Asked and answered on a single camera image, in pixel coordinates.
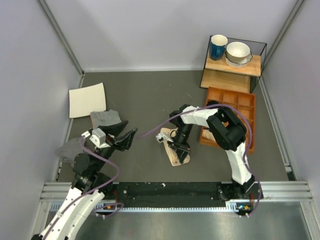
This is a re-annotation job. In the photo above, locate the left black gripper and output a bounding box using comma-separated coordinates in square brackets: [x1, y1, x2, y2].
[94, 120, 138, 171]

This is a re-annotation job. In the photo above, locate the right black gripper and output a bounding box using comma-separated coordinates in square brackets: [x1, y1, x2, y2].
[167, 123, 194, 163]

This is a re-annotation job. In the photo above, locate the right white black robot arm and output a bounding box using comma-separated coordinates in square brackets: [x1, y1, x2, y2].
[168, 104, 255, 198]

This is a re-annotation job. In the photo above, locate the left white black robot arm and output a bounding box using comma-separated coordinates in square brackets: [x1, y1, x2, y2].
[32, 121, 137, 240]

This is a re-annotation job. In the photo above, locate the grey striped underwear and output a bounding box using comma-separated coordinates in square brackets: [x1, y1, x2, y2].
[56, 138, 84, 168]
[90, 109, 122, 129]

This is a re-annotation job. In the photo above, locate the cream rolled underwear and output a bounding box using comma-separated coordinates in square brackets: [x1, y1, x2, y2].
[202, 129, 216, 142]

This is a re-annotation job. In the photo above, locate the white board sheet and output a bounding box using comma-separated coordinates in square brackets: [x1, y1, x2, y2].
[68, 82, 107, 119]

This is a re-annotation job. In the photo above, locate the orange wooden divided organizer box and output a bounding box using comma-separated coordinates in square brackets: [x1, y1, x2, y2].
[199, 87, 256, 154]

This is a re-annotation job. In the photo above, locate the lower white bowl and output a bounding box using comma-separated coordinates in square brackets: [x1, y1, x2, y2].
[225, 54, 253, 69]

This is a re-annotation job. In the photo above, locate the white bowl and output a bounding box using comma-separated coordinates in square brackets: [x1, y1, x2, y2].
[225, 41, 251, 63]
[225, 54, 253, 69]

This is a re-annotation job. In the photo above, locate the blue mug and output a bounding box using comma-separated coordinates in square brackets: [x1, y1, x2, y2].
[209, 34, 228, 61]

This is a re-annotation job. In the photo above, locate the upper white bowl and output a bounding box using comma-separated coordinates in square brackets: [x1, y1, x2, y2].
[225, 41, 251, 63]

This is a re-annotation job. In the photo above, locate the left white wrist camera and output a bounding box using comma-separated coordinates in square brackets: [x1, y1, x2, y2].
[81, 128, 110, 149]

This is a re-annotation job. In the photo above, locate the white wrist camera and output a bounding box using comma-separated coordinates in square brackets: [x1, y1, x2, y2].
[81, 128, 110, 149]
[155, 131, 173, 143]

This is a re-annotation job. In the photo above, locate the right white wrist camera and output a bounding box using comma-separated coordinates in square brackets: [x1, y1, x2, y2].
[155, 131, 173, 143]

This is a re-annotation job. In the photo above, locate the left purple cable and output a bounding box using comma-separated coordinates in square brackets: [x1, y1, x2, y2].
[44, 136, 125, 240]

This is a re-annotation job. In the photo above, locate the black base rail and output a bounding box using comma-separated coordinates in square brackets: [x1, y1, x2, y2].
[41, 181, 313, 213]

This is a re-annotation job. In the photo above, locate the black wire wooden shelf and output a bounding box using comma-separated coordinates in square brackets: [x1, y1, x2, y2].
[199, 35, 268, 93]

